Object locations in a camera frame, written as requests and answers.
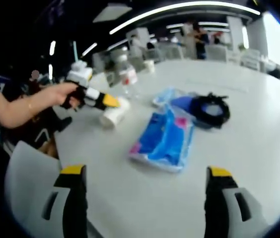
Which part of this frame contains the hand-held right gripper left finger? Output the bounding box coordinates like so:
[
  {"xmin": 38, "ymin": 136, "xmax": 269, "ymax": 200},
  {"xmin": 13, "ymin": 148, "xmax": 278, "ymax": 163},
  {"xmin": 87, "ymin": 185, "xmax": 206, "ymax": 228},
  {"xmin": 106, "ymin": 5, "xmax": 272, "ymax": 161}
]
[{"xmin": 40, "ymin": 163, "xmax": 88, "ymax": 238}]

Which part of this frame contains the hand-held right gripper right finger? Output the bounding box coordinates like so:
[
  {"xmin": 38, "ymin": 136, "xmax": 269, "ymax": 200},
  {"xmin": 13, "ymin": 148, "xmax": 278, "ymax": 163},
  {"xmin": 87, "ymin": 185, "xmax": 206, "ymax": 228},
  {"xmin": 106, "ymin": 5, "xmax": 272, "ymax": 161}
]
[{"xmin": 203, "ymin": 166, "xmax": 270, "ymax": 238}]

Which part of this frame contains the white paper cup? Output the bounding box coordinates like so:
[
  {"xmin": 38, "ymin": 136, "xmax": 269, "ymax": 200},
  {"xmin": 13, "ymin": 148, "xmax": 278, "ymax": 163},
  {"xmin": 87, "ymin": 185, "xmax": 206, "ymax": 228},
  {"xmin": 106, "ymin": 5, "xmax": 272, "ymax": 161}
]
[
  {"xmin": 143, "ymin": 59, "xmax": 156, "ymax": 74},
  {"xmin": 99, "ymin": 96, "xmax": 131, "ymax": 129}
]

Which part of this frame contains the clear plastic water bottle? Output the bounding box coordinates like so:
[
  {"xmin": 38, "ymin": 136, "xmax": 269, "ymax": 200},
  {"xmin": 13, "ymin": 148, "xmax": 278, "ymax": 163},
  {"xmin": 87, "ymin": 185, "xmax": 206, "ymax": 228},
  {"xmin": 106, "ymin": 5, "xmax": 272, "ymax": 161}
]
[{"xmin": 116, "ymin": 46, "xmax": 141, "ymax": 100}]

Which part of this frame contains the blue packet with pink spots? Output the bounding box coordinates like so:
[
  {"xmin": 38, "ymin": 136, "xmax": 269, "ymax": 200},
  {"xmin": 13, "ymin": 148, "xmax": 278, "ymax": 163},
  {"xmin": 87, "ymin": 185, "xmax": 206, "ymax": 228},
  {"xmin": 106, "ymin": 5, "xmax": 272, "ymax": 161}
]
[{"xmin": 127, "ymin": 105, "xmax": 197, "ymax": 174}]

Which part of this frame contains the clear bag with blue item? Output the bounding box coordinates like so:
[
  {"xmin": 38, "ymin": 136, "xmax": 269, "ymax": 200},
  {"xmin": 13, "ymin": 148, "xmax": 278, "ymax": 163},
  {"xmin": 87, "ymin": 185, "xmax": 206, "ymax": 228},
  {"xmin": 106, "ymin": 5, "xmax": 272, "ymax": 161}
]
[{"xmin": 151, "ymin": 86, "xmax": 202, "ymax": 115}]

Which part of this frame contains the black cable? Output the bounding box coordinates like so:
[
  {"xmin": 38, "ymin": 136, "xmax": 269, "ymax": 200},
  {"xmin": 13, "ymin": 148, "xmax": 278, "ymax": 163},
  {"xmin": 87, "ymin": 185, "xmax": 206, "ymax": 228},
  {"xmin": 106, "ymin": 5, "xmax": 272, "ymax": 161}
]
[{"xmin": 190, "ymin": 92, "xmax": 231, "ymax": 130}]

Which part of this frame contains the person's left hand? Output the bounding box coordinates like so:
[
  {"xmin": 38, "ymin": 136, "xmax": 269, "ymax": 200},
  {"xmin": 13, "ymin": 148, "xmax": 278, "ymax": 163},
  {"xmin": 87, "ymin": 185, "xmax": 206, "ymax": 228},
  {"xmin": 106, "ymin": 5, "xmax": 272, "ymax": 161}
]
[{"xmin": 47, "ymin": 82, "xmax": 81, "ymax": 110}]

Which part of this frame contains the light grey chair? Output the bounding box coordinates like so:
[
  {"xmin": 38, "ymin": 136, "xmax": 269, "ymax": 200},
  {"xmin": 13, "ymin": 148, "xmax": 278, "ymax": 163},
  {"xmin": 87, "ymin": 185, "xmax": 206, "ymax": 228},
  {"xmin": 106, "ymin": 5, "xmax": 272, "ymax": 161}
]
[{"xmin": 4, "ymin": 140, "xmax": 63, "ymax": 230}]

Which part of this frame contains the white table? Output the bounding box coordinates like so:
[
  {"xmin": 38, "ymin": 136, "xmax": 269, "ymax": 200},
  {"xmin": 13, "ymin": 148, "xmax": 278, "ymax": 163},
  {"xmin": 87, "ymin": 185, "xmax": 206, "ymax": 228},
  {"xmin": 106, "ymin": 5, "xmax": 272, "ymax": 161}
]
[{"xmin": 53, "ymin": 59, "xmax": 280, "ymax": 238}]

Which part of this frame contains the white ceiling panel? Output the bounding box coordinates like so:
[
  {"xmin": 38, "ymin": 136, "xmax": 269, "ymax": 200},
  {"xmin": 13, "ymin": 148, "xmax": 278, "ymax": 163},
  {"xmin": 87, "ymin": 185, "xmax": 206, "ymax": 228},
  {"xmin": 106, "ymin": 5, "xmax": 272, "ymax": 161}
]
[{"xmin": 92, "ymin": 3, "xmax": 133, "ymax": 24}]

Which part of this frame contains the long ceiling light strip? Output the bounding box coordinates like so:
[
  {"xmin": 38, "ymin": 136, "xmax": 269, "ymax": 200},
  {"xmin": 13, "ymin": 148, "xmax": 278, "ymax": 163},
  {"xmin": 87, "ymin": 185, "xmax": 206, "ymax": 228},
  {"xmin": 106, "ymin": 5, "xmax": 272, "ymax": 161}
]
[{"xmin": 108, "ymin": 0, "xmax": 262, "ymax": 35}]

